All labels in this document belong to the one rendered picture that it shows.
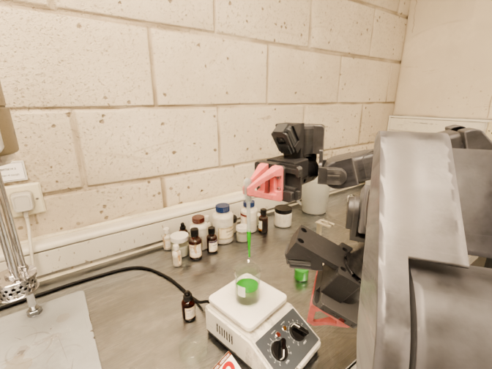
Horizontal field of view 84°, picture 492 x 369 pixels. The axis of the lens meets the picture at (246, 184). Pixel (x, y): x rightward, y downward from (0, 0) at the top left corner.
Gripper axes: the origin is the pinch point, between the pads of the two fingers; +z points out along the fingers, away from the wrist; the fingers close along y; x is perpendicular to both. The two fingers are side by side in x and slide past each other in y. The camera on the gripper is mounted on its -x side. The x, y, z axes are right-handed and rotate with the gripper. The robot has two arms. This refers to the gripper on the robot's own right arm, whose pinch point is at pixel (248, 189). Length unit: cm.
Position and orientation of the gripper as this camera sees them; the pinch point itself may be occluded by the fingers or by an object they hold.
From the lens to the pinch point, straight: 48.0
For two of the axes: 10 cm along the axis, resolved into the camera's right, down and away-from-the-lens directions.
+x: 0.3, 9.6, 2.9
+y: 7.3, 1.8, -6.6
